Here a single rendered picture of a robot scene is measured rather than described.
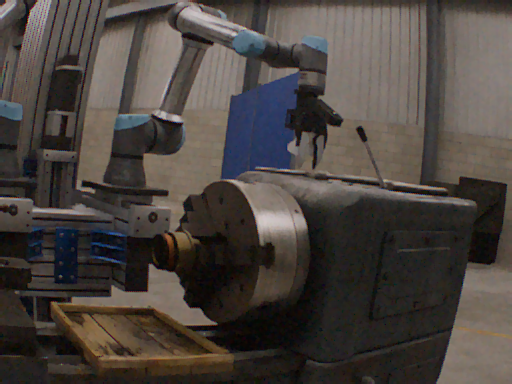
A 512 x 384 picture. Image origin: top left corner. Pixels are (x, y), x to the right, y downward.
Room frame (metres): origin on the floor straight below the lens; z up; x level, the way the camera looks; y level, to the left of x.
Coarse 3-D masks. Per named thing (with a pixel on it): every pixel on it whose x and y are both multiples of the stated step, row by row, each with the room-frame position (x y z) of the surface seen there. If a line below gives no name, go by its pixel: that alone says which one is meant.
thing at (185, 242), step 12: (156, 240) 1.20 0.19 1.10; (168, 240) 1.17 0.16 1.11; (180, 240) 1.18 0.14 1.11; (192, 240) 1.19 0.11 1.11; (156, 252) 1.22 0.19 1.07; (168, 252) 1.16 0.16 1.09; (180, 252) 1.17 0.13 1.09; (192, 252) 1.18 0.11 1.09; (156, 264) 1.19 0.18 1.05; (168, 264) 1.16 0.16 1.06; (180, 264) 1.17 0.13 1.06; (192, 264) 1.18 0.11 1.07
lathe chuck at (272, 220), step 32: (224, 192) 1.27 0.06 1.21; (256, 192) 1.23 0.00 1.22; (224, 224) 1.26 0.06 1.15; (256, 224) 1.16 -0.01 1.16; (288, 224) 1.20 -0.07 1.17; (288, 256) 1.18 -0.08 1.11; (224, 288) 1.23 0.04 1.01; (256, 288) 1.15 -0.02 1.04; (288, 288) 1.19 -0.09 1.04; (224, 320) 1.22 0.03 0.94; (256, 320) 1.23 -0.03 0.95
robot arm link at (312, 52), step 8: (304, 40) 1.55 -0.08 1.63; (312, 40) 1.53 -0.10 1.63; (320, 40) 1.54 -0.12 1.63; (296, 48) 1.57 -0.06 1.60; (304, 48) 1.55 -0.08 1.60; (312, 48) 1.53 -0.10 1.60; (320, 48) 1.53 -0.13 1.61; (296, 56) 1.56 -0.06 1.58; (304, 56) 1.54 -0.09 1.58; (312, 56) 1.53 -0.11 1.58; (320, 56) 1.54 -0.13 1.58; (296, 64) 1.58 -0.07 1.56; (304, 64) 1.54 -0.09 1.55; (312, 64) 1.53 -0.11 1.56; (320, 64) 1.54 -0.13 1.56; (320, 72) 1.54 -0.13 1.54
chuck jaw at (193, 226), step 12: (204, 192) 1.33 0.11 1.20; (192, 204) 1.29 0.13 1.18; (204, 204) 1.31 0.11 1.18; (192, 216) 1.27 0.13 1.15; (204, 216) 1.29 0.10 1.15; (180, 228) 1.24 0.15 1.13; (192, 228) 1.25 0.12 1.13; (204, 228) 1.27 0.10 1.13; (204, 240) 1.27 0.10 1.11; (216, 240) 1.29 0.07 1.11
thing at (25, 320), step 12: (12, 300) 0.94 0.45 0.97; (0, 312) 0.85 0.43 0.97; (12, 312) 0.87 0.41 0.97; (24, 312) 0.89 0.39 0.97; (0, 324) 0.79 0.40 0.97; (12, 324) 0.81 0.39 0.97; (24, 324) 0.83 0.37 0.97; (0, 336) 0.79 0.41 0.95; (12, 336) 0.80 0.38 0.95; (24, 336) 0.82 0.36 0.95; (24, 348) 0.82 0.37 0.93
